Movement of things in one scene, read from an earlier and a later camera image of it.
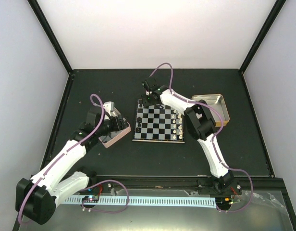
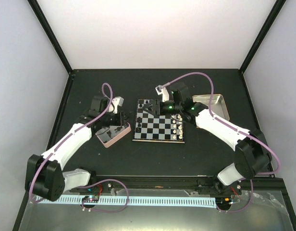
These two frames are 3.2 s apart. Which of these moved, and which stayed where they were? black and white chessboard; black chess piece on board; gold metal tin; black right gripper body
Moved: black right gripper body
Stayed: gold metal tin; black chess piece on board; black and white chessboard
